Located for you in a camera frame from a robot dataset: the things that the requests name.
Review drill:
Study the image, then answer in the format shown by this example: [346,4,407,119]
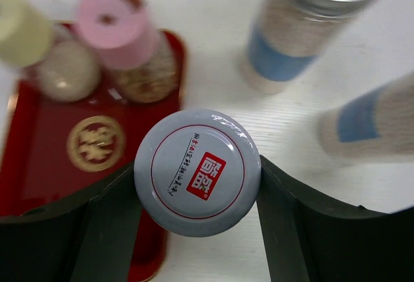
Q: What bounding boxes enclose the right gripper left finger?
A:
[1,164,142,281]

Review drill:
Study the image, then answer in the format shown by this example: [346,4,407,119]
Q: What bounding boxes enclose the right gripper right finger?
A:
[257,158,413,281]

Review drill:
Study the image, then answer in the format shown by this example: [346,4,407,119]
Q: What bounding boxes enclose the red label jar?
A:
[134,109,261,237]

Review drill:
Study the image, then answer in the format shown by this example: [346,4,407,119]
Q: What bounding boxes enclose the tall silver cap spice bottle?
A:
[318,72,413,163]

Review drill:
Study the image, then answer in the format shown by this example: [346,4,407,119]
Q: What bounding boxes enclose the yellow cap condiment bottle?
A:
[1,0,101,102]

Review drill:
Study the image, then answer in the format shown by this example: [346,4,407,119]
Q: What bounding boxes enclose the pink cap condiment bottle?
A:
[74,0,179,103]

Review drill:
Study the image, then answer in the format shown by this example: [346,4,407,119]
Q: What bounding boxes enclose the blue label silver cap bottle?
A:
[242,0,376,94]

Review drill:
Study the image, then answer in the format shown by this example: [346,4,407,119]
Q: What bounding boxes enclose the red lacquer tray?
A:
[1,29,188,281]

